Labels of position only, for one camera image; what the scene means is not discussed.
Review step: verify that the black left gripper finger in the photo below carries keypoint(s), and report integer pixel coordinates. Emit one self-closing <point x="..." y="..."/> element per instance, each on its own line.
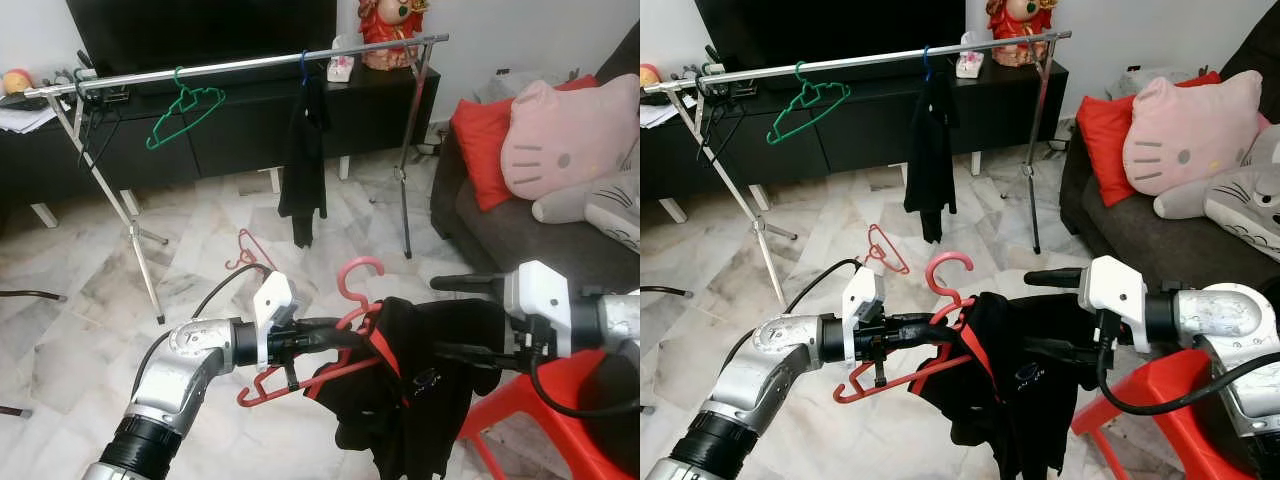
<point x="340" y="326"/>
<point x="928" y="338"/>
<point x="338" y="343"/>
<point x="930" y="320"/>

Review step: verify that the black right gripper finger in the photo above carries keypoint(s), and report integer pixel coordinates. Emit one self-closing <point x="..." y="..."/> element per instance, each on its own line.
<point x="480" y="353"/>
<point x="1055" y="278"/>
<point x="1060" y="349"/>
<point x="470" y="283"/>

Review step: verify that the red plastic hanger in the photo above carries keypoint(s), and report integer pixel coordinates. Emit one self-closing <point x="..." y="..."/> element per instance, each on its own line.
<point x="258" y="252"/>
<point x="890" y="250"/>
<point x="935" y="275"/>
<point x="343" y="280"/>

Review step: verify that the black garment with red trim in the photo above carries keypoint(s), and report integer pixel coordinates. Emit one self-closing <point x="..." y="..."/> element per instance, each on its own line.
<point x="430" y="400"/>
<point x="1020" y="400"/>

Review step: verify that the green plastic hanger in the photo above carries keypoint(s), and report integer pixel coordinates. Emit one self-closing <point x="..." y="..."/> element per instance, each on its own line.
<point x="205" y="93"/>
<point x="828" y="90"/>

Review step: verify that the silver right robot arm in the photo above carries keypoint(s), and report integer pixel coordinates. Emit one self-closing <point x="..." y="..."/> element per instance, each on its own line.
<point x="1210" y="315"/>
<point x="610" y="320"/>

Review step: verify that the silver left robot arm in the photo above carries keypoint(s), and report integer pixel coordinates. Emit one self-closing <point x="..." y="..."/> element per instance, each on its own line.
<point x="180" y="370"/>
<point x="770" y="360"/>

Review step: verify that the blue plastic hanger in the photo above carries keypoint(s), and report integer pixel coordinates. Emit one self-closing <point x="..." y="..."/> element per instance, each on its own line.
<point x="927" y="65"/>
<point x="303" y="70"/>

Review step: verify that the dark grey sofa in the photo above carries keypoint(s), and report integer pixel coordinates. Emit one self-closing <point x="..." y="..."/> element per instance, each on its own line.
<point x="1130" y="240"/>
<point x="500" y="240"/>

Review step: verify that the red plastic stool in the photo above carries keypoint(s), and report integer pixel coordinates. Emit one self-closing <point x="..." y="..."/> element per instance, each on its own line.
<point x="1160" y="400"/>
<point x="560" y="430"/>

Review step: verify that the red cushion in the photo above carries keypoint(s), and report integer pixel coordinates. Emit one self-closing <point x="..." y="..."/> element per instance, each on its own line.
<point x="480" y="150"/>
<point x="1105" y="145"/>

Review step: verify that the grey totoro plush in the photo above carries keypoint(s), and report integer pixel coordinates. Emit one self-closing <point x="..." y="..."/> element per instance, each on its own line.
<point x="600" y="205"/>
<point x="1240" y="205"/>

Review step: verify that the pink cat face pillow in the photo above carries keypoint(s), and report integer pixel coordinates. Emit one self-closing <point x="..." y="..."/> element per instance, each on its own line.
<point x="570" y="130"/>
<point x="1190" y="130"/>

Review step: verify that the small white pink box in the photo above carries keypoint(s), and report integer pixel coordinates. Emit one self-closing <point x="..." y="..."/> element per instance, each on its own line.
<point x="342" y="65"/>
<point x="970" y="62"/>

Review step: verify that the red gold figurine statue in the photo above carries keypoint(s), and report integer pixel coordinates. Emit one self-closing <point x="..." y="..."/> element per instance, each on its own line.
<point x="390" y="40"/>
<point x="1018" y="35"/>

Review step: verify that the white papers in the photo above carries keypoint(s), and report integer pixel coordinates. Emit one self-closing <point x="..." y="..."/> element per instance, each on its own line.
<point x="655" y="112"/>
<point x="25" y="118"/>

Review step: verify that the chrome clothes rack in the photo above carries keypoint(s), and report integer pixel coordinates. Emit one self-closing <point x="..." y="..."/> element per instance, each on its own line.
<point x="250" y="63"/>
<point x="870" y="60"/>

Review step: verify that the orange round toy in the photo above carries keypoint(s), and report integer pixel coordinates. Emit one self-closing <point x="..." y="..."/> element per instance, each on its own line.
<point x="648" y="76"/>
<point x="17" y="82"/>

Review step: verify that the black television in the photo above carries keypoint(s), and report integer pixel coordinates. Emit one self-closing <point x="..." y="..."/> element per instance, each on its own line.
<point x="830" y="30"/>
<point x="200" y="30"/>

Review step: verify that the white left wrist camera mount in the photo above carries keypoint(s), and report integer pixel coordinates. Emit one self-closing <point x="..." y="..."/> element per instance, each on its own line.
<point x="272" y="310"/>
<point x="862" y="305"/>

